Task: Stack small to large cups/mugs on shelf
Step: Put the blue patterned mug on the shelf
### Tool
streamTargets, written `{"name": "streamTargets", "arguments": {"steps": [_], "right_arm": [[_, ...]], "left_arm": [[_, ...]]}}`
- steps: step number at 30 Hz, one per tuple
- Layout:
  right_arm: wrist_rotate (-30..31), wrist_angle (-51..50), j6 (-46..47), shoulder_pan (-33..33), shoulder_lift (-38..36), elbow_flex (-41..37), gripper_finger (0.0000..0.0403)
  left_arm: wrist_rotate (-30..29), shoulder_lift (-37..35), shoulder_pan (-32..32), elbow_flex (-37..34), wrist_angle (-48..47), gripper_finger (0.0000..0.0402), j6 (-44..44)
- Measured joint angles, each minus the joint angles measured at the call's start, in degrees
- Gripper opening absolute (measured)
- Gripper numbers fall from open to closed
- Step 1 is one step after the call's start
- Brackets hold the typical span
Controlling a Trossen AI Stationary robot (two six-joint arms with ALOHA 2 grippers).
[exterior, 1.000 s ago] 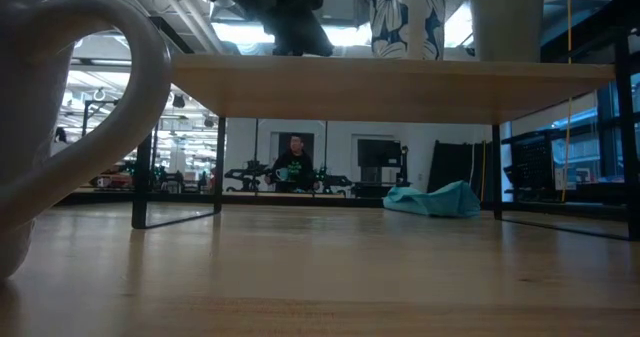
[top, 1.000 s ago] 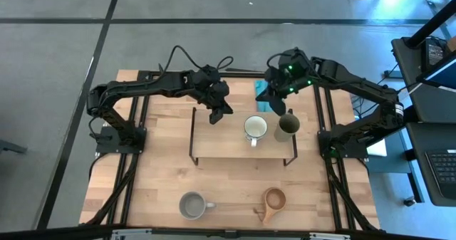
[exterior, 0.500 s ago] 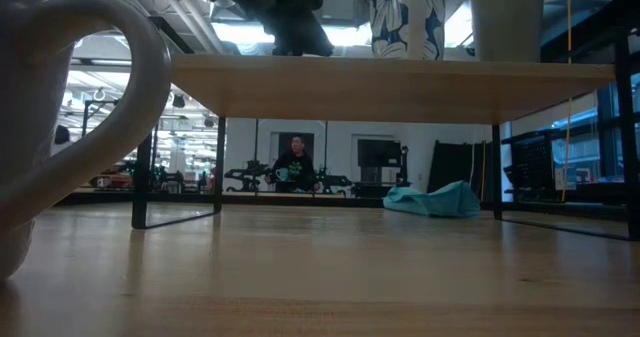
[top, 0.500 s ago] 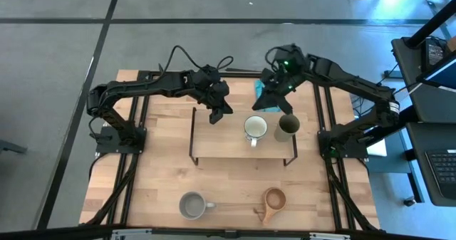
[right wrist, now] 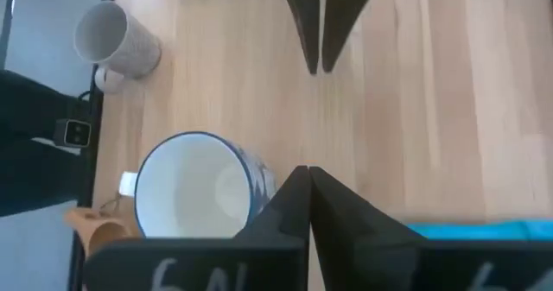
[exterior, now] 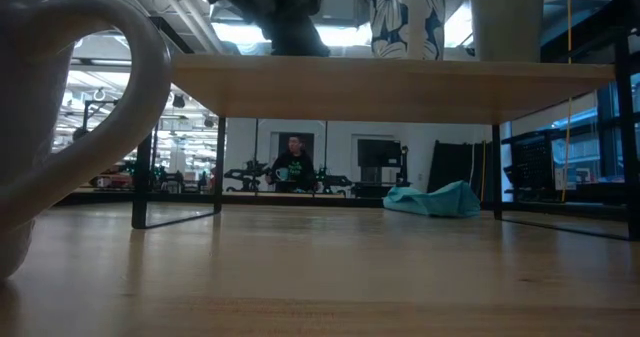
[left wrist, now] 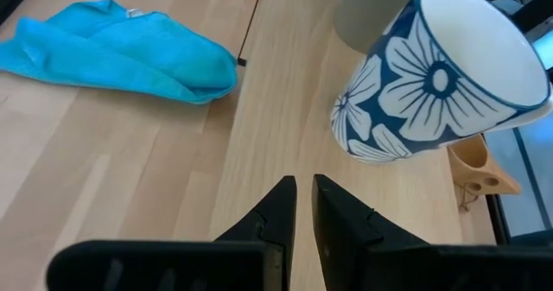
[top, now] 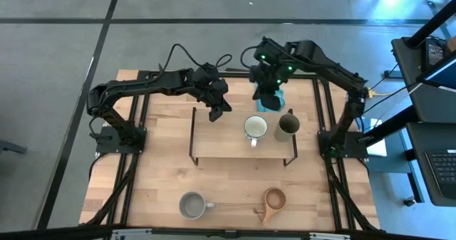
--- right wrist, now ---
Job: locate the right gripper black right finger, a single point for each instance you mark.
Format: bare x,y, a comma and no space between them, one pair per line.
389,265

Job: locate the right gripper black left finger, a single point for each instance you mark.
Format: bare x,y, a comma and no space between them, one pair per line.
216,265

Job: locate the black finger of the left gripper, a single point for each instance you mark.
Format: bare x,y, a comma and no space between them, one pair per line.
307,14
343,10

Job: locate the blue white floral mug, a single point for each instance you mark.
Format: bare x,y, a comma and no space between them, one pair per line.
194,187

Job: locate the grey patterned mug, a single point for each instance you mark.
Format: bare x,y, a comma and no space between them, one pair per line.
134,49

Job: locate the wooden shelf with black legs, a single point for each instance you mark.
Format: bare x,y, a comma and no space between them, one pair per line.
432,109

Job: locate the turquoise cloth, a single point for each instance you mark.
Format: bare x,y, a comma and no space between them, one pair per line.
475,231

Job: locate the black aluminium table frame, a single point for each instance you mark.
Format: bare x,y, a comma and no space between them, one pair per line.
96,118

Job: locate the small grey depth camera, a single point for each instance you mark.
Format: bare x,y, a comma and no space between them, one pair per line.
74,133

